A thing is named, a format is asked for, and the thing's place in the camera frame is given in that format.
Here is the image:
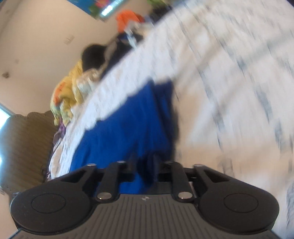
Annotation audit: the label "blue sweater with white print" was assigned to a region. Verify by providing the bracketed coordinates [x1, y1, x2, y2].
[70, 80, 176, 194]

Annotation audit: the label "brown wooden headboard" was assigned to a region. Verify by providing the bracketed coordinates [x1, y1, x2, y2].
[1, 111, 57, 196]

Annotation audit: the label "yellow floral quilt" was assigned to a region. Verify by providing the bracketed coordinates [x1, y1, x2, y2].
[50, 58, 102, 127]

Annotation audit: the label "white patterned bed sheet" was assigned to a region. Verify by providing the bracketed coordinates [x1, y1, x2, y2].
[49, 1, 293, 238]

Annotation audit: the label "black garment on bed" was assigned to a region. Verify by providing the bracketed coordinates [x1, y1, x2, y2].
[81, 44, 107, 72]

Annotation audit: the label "grey and navy jacket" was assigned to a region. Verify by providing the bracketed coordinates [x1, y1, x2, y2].
[101, 33, 133, 77]

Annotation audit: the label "orange garment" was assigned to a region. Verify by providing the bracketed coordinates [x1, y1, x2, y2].
[116, 10, 145, 33]

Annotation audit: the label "lotus flower wall poster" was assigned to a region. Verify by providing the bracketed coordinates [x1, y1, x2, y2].
[69, 0, 127, 20]

